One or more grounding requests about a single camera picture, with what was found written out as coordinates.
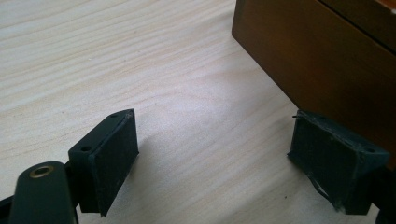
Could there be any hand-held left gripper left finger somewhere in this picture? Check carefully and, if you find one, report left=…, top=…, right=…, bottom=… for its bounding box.
left=67, top=107, right=140, bottom=217

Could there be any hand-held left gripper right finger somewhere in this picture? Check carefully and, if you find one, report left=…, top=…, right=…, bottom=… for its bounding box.
left=287, top=108, right=390, bottom=216

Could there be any brown wooden compartment box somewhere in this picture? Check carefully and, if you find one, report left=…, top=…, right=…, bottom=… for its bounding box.
left=231, top=0, right=396, bottom=171

